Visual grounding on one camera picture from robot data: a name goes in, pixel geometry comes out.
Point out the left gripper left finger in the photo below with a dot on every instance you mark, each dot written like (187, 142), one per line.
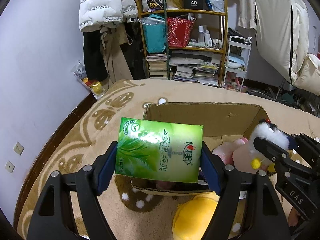
(53, 216)

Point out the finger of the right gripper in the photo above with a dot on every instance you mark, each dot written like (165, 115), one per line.
(278, 155)

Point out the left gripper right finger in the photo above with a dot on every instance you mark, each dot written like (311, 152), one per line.
(263, 216)

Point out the white fluffy plush toy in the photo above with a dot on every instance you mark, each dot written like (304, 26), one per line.
(269, 132)

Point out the pink swirl plush cushion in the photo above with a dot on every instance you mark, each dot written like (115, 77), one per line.
(246, 159)

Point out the green tissue pack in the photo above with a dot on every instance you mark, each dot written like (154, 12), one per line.
(161, 151)

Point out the person's right hand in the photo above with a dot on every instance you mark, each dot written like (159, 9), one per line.
(293, 217)

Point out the pink plush toy right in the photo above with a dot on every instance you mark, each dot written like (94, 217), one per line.
(225, 151)

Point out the open cardboard box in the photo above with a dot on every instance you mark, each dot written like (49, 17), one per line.
(221, 122)

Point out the yellow plush toy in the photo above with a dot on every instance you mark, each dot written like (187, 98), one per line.
(193, 217)

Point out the white trolley cart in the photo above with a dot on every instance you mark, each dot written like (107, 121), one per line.
(236, 62)

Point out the stack of books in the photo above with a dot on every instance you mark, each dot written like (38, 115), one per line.
(185, 66)

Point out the cream hanging duvet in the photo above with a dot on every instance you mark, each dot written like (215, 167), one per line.
(282, 37)

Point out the plastic bag of toys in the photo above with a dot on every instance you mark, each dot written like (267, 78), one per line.
(94, 87)

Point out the wooden shelf unit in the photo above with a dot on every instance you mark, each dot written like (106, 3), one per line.
(222, 30)

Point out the red gift bag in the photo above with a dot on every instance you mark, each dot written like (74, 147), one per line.
(179, 30)

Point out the beige trench coat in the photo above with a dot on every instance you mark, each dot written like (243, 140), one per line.
(114, 59)

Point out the teal bag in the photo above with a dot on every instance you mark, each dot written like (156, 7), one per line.
(154, 33)

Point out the black box marked 40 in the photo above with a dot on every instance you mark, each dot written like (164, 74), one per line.
(193, 4)

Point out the white puffer jacket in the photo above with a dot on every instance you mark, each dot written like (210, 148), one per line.
(97, 15)

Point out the white wall socket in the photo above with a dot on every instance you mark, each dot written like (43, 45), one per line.
(9, 167)
(18, 148)

